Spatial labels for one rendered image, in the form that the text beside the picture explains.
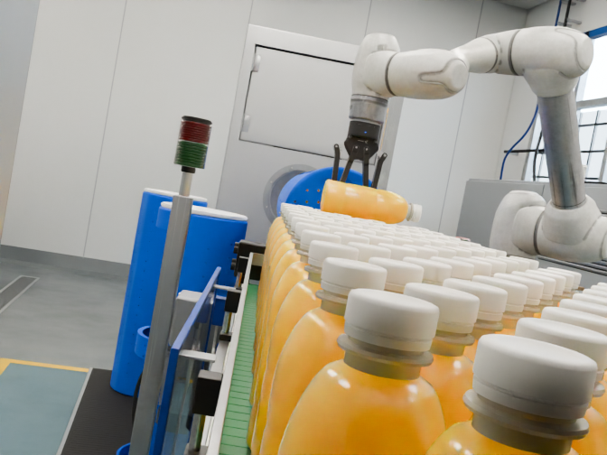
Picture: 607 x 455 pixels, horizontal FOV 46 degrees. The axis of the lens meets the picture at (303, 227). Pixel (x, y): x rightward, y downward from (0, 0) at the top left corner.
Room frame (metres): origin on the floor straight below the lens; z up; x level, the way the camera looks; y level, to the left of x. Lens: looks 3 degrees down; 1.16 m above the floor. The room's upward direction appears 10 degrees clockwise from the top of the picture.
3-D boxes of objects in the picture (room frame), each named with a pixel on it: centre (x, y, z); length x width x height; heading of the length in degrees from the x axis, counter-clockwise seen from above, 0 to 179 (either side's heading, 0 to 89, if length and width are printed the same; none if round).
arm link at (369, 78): (1.74, -0.11, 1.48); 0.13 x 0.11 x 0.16; 46
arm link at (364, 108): (1.75, -0.10, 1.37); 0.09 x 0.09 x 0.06
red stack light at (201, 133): (1.46, 0.25, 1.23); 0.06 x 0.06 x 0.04
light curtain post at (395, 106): (3.38, -0.32, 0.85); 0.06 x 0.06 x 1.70; 4
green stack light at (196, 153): (1.46, 0.25, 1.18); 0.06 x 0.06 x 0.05
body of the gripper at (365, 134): (1.75, -0.10, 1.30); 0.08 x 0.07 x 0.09; 94
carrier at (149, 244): (3.16, 0.58, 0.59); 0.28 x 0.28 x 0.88
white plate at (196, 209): (2.29, 0.32, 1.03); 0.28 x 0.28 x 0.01
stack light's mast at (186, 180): (1.46, 0.25, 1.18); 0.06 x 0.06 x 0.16
